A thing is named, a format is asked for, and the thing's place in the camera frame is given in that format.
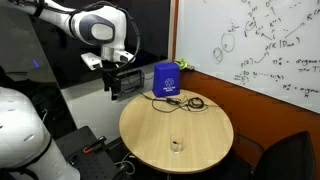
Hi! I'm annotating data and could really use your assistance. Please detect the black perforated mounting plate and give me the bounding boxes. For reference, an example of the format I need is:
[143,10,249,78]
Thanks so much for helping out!
[56,126,123,180]

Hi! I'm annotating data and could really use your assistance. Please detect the white cable on floor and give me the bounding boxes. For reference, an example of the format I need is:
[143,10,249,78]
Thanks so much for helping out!
[114,152,137,176]

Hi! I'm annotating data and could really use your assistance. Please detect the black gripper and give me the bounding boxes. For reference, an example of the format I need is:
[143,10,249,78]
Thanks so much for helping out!
[103,70,145,100]

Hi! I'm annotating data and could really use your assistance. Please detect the clear drinking glass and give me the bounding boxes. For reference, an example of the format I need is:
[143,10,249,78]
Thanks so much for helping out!
[170,134,184,153]

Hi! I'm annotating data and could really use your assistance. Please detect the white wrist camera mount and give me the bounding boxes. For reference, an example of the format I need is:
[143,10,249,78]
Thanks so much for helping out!
[81,53,102,71]

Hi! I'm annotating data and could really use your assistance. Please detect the blue box with white logo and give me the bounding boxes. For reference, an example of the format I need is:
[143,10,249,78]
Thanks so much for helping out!
[152,62,180,97]

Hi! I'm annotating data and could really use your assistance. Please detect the whiteboard with writing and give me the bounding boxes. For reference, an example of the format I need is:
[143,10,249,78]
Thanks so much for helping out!
[176,0,320,113]

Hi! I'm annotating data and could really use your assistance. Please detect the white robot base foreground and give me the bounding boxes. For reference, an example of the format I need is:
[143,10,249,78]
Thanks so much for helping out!
[0,87,81,180]

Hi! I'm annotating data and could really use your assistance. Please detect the black office chair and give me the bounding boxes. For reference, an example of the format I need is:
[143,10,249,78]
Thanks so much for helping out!
[230,131,316,180]

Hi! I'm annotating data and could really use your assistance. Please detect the orange handled tool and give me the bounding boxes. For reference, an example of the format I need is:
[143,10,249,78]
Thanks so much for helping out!
[83,136,107,154]

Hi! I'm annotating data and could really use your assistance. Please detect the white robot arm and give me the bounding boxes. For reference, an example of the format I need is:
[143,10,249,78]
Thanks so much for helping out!
[1,0,140,100]

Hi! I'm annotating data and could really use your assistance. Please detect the green object behind box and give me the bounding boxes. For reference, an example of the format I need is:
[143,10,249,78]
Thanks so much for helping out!
[174,59,194,70]

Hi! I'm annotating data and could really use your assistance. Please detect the black cable on table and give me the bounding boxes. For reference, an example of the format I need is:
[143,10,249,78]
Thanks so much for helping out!
[134,89,210,114]

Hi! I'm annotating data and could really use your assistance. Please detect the round wooden table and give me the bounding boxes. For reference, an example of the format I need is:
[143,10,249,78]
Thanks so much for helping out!
[119,90,234,174]

